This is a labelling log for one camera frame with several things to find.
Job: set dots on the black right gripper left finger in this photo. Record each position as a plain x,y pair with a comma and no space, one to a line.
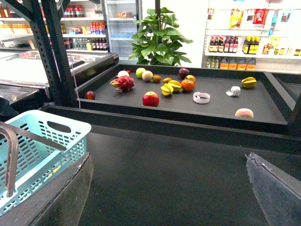
59,203

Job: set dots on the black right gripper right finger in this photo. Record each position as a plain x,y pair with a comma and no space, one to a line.
278,193

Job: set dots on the light blue plastic basket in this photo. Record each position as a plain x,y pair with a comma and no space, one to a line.
38,163

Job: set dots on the pale peach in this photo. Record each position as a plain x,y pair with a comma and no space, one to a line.
244,112

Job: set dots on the black fruit display tray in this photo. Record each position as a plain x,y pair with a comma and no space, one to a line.
275,111

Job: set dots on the small white tape roll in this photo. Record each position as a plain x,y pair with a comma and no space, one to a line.
234,91

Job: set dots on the small dark red fruit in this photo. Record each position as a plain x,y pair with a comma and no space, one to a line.
90,95

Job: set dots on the yellow starfruit far right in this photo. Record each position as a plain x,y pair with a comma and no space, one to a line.
249,82

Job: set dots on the yellow starfruit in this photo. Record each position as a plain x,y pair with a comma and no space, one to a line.
175,85
249,82
167,89

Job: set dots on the pink dragon fruit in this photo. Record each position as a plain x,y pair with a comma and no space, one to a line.
123,83

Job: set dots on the large red apple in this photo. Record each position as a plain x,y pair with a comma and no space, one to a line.
151,98

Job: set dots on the glass top freezer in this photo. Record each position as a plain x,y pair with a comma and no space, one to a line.
25,68

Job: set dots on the orange persimmon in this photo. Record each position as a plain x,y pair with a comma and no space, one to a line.
187,85

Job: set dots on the white round fruit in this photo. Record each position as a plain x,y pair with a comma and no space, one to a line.
123,73

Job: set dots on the yellow starfruit behind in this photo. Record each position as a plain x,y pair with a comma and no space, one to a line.
175,85

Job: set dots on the yellow starfruit front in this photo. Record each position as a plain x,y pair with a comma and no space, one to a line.
167,89

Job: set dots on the green apple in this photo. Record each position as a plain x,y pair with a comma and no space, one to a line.
139,72

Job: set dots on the beige round melon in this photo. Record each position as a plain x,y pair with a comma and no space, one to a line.
147,76

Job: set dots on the purple passion fruit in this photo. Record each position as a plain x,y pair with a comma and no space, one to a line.
183,72

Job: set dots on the white grocery shelf right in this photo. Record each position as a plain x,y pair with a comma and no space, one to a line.
267,31

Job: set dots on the olive brown kiwi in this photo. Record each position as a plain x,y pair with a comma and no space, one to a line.
167,80

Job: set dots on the drinks shelf left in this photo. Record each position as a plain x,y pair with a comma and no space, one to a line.
82,24

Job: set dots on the green potted plant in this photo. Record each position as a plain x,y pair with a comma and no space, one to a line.
158,40

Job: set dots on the glass door fridge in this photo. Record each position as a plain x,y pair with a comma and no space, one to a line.
121,17

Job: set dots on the black metal shelf post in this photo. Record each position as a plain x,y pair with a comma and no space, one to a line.
44,18

